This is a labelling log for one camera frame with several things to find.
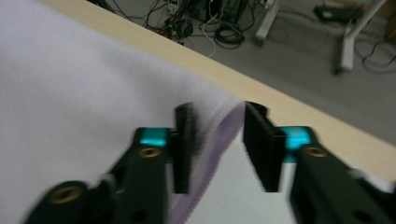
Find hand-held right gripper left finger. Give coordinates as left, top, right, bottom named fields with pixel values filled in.
left=106, top=102, right=196, bottom=224

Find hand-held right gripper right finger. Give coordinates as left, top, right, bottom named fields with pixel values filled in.
left=242, top=101, right=396, bottom=224

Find white lilac printed towel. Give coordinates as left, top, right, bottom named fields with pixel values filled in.
left=0, top=0, right=247, bottom=224

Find black computer tower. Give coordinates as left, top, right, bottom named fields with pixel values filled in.
left=186, top=0, right=220, bottom=22
left=219, top=0, right=250, bottom=21

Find black flat device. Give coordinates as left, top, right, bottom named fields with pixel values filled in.
left=313, top=4, right=365, bottom=25

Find white power supply unit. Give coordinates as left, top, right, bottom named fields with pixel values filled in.
left=167, top=0, right=182, bottom=15

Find black cable coil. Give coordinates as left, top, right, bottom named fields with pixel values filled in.
left=214, top=21, right=247, bottom=50

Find white desk frame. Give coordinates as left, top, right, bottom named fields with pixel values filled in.
left=253, top=0, right=389, bottom=76

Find loose black floor cables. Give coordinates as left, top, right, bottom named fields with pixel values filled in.
left=354, top=36, right=396, bottom=76

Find tangle of cables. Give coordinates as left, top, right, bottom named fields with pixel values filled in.
left=160, top=17, right=194, bottom=41

